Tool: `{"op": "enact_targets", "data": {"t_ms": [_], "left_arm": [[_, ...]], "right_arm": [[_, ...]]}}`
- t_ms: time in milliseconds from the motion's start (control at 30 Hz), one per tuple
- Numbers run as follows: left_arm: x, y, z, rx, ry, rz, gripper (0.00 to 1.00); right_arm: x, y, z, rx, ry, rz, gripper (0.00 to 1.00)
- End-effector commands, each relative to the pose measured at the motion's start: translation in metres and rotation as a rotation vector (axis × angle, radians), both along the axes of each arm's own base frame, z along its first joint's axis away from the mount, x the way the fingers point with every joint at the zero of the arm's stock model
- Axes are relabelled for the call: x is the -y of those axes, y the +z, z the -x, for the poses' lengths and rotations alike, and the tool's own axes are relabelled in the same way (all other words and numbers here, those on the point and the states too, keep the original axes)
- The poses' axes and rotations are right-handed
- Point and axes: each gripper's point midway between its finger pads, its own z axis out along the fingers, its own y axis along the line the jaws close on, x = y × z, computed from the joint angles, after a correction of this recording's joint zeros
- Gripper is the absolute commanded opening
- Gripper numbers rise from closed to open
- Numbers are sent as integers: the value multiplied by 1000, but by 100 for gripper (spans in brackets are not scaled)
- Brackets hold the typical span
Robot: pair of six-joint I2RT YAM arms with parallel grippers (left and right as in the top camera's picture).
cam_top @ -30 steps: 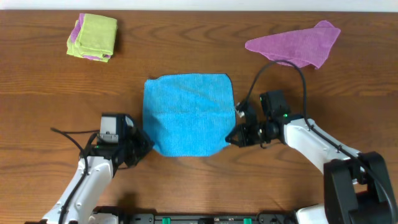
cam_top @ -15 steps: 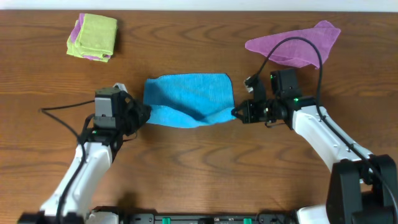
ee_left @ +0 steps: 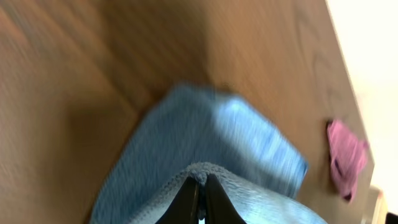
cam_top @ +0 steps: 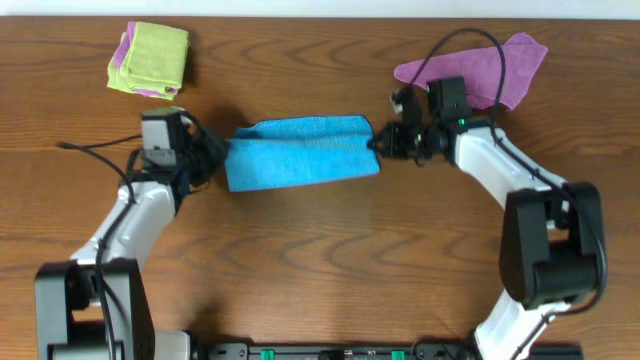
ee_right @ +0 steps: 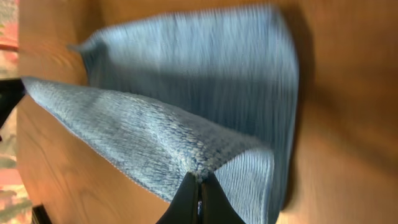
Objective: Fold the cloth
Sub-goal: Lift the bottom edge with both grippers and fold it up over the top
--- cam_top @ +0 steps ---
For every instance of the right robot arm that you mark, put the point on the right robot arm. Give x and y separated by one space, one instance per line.
552 254

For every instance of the folded green cloth top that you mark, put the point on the folded green cloth top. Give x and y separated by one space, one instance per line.
156 59

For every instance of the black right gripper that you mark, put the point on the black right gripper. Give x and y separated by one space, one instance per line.
392 147

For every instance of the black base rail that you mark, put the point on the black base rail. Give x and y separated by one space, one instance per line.
241 351

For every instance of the purple microfiber cloth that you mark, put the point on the purple microfiber cloth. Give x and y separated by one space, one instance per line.
481 70

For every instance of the blue microfiber cloth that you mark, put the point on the blue microfiber cloth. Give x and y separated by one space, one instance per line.
303 151

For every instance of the folded purple cloth in stack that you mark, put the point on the folded purple cloth in stack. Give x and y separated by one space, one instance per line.
120 49

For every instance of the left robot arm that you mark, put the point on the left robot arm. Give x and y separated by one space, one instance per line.
94 305

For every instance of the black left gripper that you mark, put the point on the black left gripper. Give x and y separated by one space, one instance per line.
212 143

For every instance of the folded green cloth bottom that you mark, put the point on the folded green cloth bottom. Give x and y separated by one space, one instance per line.
116 80

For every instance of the folded green cloth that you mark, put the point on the folded green cloth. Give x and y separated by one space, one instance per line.
156 59
116 80

